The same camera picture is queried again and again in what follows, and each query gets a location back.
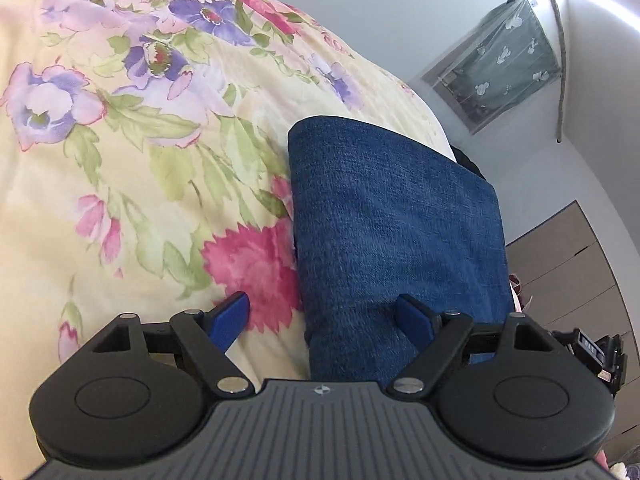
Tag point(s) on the brown wardrobe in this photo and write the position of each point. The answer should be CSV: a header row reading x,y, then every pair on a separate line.
x,y
575,260

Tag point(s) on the thin wall pipe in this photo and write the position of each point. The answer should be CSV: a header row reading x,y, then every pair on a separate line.
x,y
561,60

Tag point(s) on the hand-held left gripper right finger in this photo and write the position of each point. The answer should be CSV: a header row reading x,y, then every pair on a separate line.
x,y
417,319

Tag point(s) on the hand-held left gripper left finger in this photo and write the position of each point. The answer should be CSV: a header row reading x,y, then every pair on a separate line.
x,y
230,317

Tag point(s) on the grey-green printed window curtain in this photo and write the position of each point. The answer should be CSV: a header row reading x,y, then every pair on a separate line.
x,y
500,70

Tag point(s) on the floral bedspread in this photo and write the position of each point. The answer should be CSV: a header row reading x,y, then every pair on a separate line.
x,y
125,210

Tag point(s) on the black jacket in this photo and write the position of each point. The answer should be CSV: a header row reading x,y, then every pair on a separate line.
x,y
467,162

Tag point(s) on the blue denim pants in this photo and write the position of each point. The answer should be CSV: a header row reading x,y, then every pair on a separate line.
x,y
390,220

